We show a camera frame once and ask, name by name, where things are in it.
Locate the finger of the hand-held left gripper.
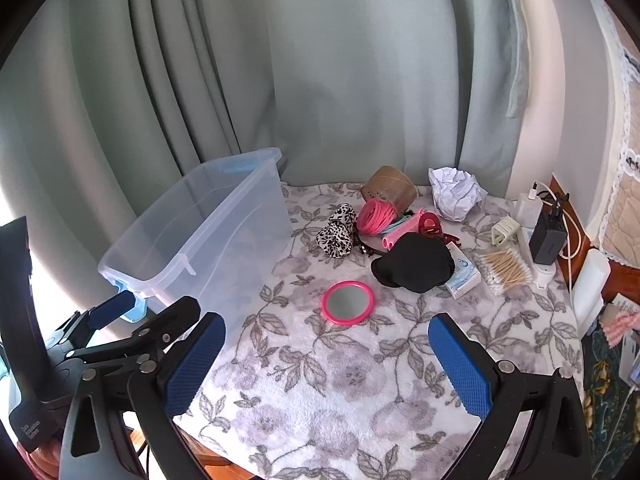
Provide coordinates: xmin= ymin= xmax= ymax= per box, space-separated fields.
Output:
xmin=75 ymin=296 xmax=202 ymax=373
xmin=47 ymin=290 xmax=138 ymax=357

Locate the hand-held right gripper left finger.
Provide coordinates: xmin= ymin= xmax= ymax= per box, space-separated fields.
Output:
xmin=59 ymin=311 xmax=227 ymax=480

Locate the cream quilted lace cover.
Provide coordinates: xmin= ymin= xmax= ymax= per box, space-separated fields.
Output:
xmin=582 ymin=0 xmax=640 ymax=263

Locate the white plug adapter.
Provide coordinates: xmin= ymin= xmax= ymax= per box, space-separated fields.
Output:
xmin=515 ymin=180 xmax=551 ymax=227

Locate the crumpled white paper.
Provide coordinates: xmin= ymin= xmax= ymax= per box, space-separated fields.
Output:
xmin=428 ymin=166 xmax=488 ymax=222

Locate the pink round mirror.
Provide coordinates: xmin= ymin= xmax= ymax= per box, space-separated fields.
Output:
xmin=321 ymin=280 xmax=373 ymax=326

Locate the small cream plastic rack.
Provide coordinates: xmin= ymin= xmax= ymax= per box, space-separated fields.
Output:
xmin=491 ymin=217 xmax=524 ymax=247

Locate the black studded headband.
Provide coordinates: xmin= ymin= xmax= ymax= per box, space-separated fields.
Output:
xmin=356 ymin=236 xmax=387 ymax=259

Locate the pink hair clip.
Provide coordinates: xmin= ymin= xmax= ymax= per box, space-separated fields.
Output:
xmin=381 ymin=210 xmax=427 ymax=252

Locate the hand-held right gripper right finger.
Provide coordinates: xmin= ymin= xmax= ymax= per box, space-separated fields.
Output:
xmin=427 ymin=312 xmax=593 ymax=480

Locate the pink hair ties bundle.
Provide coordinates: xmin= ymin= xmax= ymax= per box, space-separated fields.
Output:
xmin=357 ymin=199 xmax=399 ymax=236

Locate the white blue cardboard box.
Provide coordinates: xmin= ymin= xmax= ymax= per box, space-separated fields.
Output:
xmin=442 ymin=241 xmax=482 ymax=301

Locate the pink checked cloth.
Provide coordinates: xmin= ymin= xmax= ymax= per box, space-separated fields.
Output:
xmin=599 ymin=309 xmax=640 ymax=350

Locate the leopard print scrunchie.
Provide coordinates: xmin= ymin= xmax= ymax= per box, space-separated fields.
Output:
xmin=316 ymin=202 xmax=360 ymax=261

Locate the red claw hair clip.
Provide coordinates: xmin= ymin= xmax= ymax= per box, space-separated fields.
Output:
xmin=416 ymin=212 xmax=458 ymax=242

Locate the grey green curtain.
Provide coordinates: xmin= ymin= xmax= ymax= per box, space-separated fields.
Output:
xmin=0 ymin=0 xmax=532 ymax=313

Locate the brown cardboard tape roll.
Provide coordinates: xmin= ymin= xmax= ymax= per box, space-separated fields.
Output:
xmin=361 ymin=165 xmax=418 ymax=211

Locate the black cap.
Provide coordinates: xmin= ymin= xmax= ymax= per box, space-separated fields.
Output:
xmin=371 ymin=232 xmax=453 ymax=292

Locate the black charger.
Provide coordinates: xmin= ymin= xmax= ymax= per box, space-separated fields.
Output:
xmin=529 ymin=204 xmax=572 ymax=266

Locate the clear plastic storage bin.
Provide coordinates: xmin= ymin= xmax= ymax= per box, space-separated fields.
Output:
xmin=97 ymin=147 xmax=295 ymax=346

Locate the white floral blanket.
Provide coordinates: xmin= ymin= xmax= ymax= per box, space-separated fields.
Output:
xmin=170 ymin=182 xmax=590 ymax=480

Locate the pile of cotton swabs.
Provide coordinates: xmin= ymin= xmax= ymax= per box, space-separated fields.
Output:
xmin=472 ymin=247 xmax=534 ymax=296

